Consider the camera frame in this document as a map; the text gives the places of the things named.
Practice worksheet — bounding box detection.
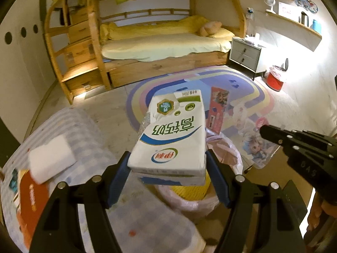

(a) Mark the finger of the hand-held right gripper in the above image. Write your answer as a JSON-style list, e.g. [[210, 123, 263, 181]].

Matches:
[[283, 140, 337, 162], [260, 124, 337, 148]]

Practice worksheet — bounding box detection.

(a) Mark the yellow pillow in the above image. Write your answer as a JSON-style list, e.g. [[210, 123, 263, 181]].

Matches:
[[208, 28, 235, 39]]

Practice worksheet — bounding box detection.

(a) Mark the pastel rainbow rug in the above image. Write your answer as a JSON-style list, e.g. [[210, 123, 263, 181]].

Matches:
[[126, 65, 276, 139]]

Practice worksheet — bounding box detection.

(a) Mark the white foam block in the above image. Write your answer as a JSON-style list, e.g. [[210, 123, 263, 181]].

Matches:
[[28, 134, 78, 184]]

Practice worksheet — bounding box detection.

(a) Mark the clutter on nightstand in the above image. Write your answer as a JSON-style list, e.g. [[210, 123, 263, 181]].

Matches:
[[244, 33, 262, 45]]

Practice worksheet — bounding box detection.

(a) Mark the person's right hand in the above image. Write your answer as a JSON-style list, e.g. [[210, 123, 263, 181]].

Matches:
[[305, 190, 337, 243]]

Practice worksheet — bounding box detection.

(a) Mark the yellow blanket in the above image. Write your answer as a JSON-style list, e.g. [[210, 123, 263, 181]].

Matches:
[[99, 16, 211, 41]]

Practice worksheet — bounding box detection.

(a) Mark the white picture board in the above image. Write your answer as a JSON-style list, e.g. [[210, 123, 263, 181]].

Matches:
[[278, 1, 301, 18]]

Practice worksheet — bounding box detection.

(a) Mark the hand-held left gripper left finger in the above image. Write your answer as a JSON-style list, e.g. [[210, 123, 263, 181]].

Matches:
[[30, 151, 132, 253]]

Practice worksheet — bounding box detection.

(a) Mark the small white fan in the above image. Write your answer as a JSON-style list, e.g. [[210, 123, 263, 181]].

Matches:
[[263, 0, 277, 14]]

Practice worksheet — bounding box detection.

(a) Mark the red printed box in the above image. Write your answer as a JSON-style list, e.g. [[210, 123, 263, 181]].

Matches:
[[206, 86, 230, 135]]

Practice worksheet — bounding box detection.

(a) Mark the red trash bin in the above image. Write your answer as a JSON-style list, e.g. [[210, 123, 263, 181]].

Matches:
[[265, 57, 289, 92]]

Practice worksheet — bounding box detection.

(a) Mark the white milk carton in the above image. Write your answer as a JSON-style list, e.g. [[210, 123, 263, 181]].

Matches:
[[127, 89, 207, 187]]

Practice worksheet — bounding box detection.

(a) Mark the wooden stair drawer unit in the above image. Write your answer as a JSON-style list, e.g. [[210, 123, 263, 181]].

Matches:
[[43, 0, 111, 105]]

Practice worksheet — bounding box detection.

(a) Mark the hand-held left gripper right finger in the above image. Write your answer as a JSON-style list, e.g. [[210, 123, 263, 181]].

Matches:
[[206, 149, 304, 253]]

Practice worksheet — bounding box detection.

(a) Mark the pale yellow mattress sheet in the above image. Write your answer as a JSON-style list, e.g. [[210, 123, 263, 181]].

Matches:
[[101, 33, 233, 62]]

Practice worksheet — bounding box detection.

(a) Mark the grey nightstand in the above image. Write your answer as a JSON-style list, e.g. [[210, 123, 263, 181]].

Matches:
[[229, 37, 266, 81]]

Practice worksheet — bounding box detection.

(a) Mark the blue wall decoration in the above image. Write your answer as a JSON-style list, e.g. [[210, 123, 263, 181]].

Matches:
[[294, 0, 319, 14]]

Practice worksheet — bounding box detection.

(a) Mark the cartoon plastic bag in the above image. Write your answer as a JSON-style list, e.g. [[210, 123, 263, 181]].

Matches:
[[229, 102, 281, 170]]

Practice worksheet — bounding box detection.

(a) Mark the thick wooden wall shelf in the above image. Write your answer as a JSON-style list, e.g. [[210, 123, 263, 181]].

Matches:
[[265, 11, 323, 40]]

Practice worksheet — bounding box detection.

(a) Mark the orange packet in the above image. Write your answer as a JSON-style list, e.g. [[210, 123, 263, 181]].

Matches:
[[12, 169, 57, 246]]

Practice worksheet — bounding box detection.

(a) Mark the yellow ribbed object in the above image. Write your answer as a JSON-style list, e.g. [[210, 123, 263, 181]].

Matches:
[[171, 184, 211, 201]]

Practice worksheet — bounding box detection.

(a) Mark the wooden bunk bed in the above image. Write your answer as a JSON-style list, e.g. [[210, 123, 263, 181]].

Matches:
[[87, 0, 249, 89]]

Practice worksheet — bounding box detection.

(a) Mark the pink plush toy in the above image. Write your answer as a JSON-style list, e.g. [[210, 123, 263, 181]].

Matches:
[[198, 21, 223, 37]]

